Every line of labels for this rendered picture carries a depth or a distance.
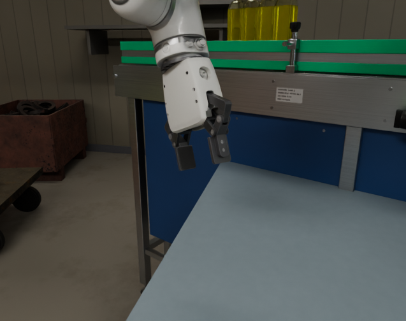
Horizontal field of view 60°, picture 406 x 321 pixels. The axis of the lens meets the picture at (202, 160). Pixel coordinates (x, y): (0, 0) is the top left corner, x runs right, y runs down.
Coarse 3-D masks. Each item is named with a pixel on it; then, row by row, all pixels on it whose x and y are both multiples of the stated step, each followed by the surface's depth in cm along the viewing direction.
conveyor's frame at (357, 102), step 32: (128, 96) 138; (160, 96) 128; (224, 96) 111; (256, 96) 104; (288, 96) 98; (320, 96) 93; (352, 96) 88; (384, 96) 83; (352, 128) 90; (384, 128) 85; (352, 160) 92
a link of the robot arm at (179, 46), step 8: (168, 40) 52; (176, 40) 51; (184, 40) 52; (192, 40) 53; (200, 40) 52; (160, 48) 53; (168, 48) 52; (176, 48) 51; (184, 48) 52; (192, 48) 52; (200, 48) 53; (160, 56) 53; (168, 56) 52; (176, 56) 53; (184, 56) 52; (208, 56) 56; (160, 64) 55
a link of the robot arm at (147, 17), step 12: (120, 0) 47; (132, 0) 46; (144, 0) 46; (156, 0) 46; (168, 0) 49; (120, 12) 48; (132, 12) 47; (144, 12) 47; (156, 12) 49; (144, 24) 51; (156, 24) 51
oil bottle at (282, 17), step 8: (280, 0) 106; (288, 0) 104; (296, 0) 107; (280, 8) 106; (288, 8) 105; (296, 8) 107; (280, 16) 107; (288, 16) 105; (296, 16) 108; (280, 24) 107; (288, 24) 106; (280, 32) 108; (288, 32) 107
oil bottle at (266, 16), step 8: (264, 0) 109; (272, 0) 108; (264, 8) 109; (272, 8) 108; (264, 16) 110; (272, 16) 108; (264, 24) 110; (272, 24) 109; (264, 32) 111; (272, 32) 110
